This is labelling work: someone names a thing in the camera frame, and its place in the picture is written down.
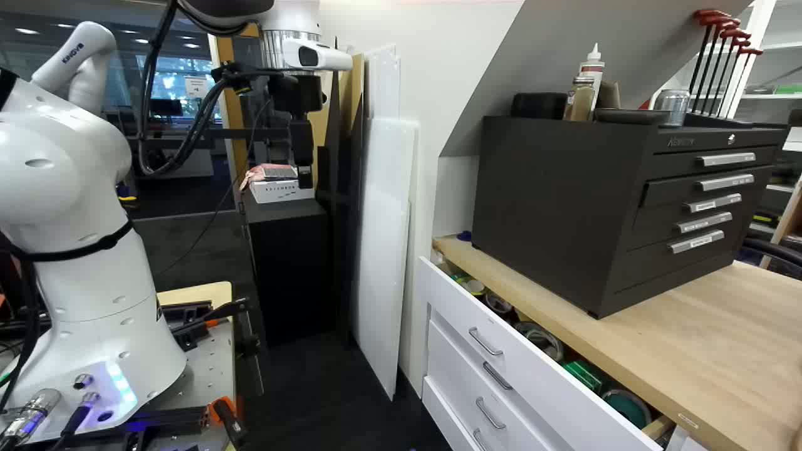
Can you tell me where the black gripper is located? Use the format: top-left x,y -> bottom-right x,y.
265,71 -> 328,190

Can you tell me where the white shallow cabinet drawer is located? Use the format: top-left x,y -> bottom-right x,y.
412,253 -> 681,451

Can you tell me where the white drawer cabinet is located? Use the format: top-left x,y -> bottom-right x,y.
424,307 -> 554,451

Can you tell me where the white deep cabinet drawer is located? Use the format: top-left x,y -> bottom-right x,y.
417,372 -> 504,451

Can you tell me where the white and pink box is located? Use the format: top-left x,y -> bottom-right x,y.
242,159 -> 317,207

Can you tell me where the small white panel board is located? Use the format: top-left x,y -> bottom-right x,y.
364,41 -> 405,119

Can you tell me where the large white panel board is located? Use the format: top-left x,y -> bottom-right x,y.
350,112 -> 420,401

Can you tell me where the black table clamp bar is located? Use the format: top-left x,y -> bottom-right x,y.
159,294 -> 252,350

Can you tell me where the black block on chest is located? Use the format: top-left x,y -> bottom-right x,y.
509,89 -> 572,122

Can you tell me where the black metal tool chest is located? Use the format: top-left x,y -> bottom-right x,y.
470,109 -> 791,321

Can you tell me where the tan glue bottle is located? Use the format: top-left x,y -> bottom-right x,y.
562,75 -> 602,125

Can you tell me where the black tape roll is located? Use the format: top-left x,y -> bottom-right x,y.
524,323 -> 569,363

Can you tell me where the silver metal can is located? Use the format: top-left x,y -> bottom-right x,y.
654,85 -> 691,128

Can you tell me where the green tape roll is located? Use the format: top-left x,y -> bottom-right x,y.
602,386 -> 657,431

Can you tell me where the black office chair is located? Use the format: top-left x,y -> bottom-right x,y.
738,211 -> 802,281

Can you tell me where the white shelf unit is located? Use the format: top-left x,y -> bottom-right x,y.
724,0 -> 802,130

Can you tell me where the black pedestal cabinet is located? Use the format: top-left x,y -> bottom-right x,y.
238,195 -> 337,345

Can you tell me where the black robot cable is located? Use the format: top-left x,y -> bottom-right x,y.
134,0 -> 252,179

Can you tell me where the orange-handled clamp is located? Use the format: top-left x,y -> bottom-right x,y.
204,392 -> 250,446

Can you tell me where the metal cable plug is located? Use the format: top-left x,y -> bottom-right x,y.
49,387 -> 102,451
0,386 -> 64,446

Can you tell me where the red-handled bar clamp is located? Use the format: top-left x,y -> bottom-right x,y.
683,4 -> 733,100
719,41 -> 765,119
697,16 -> 743,112
708,26 -> 755,117

